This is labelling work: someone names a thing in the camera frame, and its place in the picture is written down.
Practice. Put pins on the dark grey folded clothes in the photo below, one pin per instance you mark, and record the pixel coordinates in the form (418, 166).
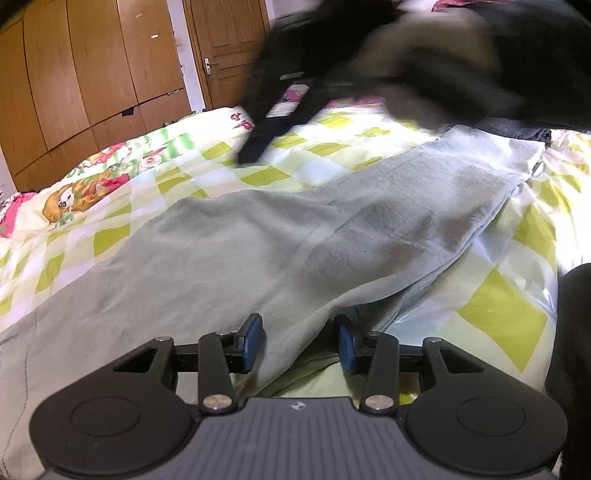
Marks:
(521, 131)

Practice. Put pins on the cartoon printed quilt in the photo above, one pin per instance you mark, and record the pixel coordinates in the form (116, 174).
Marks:
(92, 189)

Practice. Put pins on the green checkered plastic sheet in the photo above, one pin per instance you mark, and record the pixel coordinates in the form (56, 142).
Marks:
(503, 314)

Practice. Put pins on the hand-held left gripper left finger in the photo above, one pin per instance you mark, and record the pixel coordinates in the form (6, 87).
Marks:
(251, 344)

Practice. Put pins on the wooden wardrobe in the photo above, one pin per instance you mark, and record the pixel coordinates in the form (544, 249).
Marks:
(83, 69)

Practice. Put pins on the wooden door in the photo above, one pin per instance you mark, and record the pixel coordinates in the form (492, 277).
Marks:
(231, 41)

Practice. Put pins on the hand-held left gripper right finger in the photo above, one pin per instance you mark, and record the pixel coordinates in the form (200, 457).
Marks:
(347, 344)

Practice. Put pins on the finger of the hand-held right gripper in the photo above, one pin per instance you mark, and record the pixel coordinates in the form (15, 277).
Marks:
(258, 138)

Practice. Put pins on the grey pants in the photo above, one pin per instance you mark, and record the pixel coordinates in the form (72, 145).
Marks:
(231, 258)

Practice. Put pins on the person's right forearm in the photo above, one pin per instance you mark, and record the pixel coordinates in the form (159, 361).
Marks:
(540, 60)

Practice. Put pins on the person's right hand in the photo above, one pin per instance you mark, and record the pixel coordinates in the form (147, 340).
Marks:
(429, 64)

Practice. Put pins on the person's black clothing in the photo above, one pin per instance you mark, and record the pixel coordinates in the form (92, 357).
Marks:
(572, 369)

